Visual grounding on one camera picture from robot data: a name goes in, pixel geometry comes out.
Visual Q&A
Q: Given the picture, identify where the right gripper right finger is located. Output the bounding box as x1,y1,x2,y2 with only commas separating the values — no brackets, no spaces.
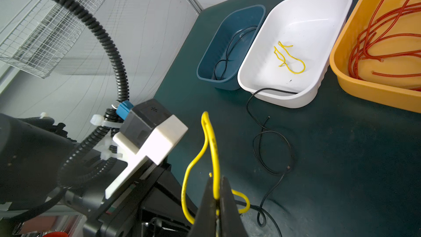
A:
219,177,248,237

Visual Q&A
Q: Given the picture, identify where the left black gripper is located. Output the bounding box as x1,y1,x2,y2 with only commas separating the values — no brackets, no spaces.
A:
83,162,193,237

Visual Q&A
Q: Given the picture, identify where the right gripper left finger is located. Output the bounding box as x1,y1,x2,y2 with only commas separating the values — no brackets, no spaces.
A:
187,178,218,237

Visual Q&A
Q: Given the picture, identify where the black cable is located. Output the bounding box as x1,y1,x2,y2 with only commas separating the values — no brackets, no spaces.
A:
212,25,258,81
246,87,299,237

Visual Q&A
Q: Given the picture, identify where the yellow cable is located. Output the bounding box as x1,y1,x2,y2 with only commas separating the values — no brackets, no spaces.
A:
273,41,307,75
180,111,251,226

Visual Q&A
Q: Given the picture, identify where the red cable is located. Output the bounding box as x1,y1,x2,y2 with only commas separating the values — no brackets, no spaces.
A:
348,0,421,92

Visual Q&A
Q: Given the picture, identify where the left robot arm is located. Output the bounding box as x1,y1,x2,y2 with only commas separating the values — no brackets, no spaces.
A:
1,0,192,237

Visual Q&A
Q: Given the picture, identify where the blue plastic bin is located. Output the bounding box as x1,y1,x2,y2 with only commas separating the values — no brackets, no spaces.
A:
196,4,266,91

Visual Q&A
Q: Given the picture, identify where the white plastic bin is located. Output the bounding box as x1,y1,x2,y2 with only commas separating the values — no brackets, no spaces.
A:
237,0,353,109

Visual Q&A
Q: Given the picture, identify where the yellow plastic bin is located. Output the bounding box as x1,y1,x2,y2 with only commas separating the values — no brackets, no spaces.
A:
330,0,421,113

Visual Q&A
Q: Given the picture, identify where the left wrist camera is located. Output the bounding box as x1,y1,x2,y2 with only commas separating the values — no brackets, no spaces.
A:
105,99,188,199

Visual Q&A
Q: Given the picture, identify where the white wire basket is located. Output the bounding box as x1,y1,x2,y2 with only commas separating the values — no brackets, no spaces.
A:
1,0,105,78

